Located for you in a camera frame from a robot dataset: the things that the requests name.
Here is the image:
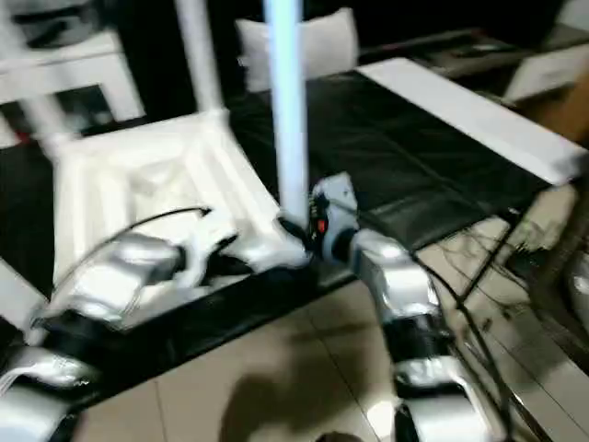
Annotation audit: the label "white plastic table leg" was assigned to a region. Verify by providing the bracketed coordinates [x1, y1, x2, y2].
[0, 0, 82, 157]
[261, 0, 310, 227]
[0, 257, 50, 335]
[174, 0, 229, 119]

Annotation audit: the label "white plastic table top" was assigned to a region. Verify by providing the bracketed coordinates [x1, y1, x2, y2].
[25, 109, 317, 346]

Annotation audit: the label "black work mat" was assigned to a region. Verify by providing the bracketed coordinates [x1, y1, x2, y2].
[0, 71, 553, 411]

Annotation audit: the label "black tripod leg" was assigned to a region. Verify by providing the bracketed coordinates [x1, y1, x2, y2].
[459, 209, 521, 300]

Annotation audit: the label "grey cushion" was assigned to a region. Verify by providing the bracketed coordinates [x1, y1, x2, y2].
[235, 8, 361, 92]

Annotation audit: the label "white flat board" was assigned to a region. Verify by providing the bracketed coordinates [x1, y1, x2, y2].
[356, 57, 589, 186]

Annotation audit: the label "black box with yellow label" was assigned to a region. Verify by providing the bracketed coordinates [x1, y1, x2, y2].
[117, 0, 259, 121]

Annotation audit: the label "white cabinet with glass doors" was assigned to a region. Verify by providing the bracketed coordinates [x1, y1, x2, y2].
[0, 27, 146, 139]

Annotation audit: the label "brown cardboard box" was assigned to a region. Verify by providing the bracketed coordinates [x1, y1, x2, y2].
[514, 68, 589, 144]

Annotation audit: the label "white rectangular box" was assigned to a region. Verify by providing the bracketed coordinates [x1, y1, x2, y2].
[502, 43, 589, 105]

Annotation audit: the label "grey rounded device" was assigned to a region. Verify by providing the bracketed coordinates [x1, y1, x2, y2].
[13, 8, 100, 47]

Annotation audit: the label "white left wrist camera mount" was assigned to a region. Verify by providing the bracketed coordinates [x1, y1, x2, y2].
[177, 215, 240, 289]

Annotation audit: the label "thin floor cables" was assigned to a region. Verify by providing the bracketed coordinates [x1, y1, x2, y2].
[427, 220, 553, 323]

